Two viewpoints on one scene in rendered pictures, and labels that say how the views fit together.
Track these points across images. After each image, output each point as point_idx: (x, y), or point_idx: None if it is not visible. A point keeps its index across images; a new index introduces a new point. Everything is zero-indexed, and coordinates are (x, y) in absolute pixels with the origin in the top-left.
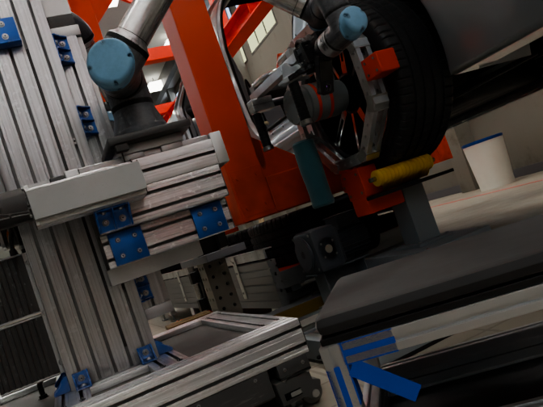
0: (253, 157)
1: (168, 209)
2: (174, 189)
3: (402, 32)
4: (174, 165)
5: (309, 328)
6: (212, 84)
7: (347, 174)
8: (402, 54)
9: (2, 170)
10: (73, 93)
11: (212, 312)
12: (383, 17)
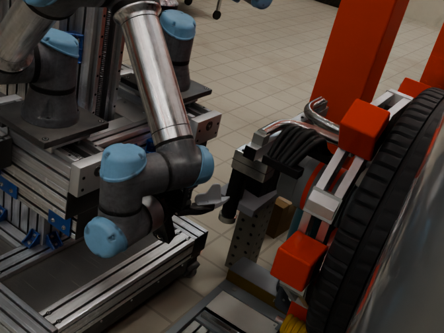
0: (335, 148)
1: (23, 187)
2: (32, 179)
3: (371, 258)
4: (37, 162)
5: (216, 326)
6: (351, 40)
7: None
8: (338, 281)
9: None
10: (78, 14)
11: (203, 228)
12: (381, 211)
